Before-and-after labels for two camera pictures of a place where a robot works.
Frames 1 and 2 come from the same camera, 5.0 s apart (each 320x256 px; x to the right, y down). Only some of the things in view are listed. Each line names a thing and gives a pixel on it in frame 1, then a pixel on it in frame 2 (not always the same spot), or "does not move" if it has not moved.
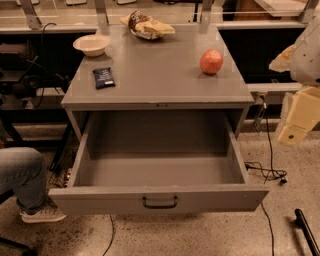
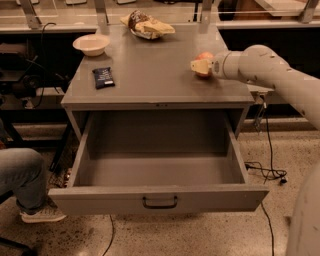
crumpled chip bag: [142, 25] does not move
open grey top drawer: [157, 161] does not move
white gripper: [307, 57] to [217, 67]
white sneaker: [46, 215] does not move
